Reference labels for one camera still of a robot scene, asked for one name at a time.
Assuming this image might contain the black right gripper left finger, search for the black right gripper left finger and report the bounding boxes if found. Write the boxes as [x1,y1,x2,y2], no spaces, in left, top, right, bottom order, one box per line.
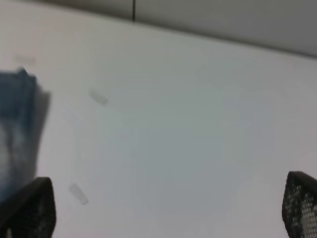
[0,177,56,238]

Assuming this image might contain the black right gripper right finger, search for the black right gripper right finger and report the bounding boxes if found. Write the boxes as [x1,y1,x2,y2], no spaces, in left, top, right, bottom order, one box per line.
[282,171,317,238]

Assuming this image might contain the children's blue denim shorts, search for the children's blue denim shorts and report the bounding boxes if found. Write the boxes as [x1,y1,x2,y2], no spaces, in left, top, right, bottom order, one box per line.
[0,68,51,201]

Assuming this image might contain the clear tape piece on table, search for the clear tape piece on table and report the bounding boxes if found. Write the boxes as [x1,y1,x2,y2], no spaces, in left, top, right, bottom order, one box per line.
[89,90,107,106]

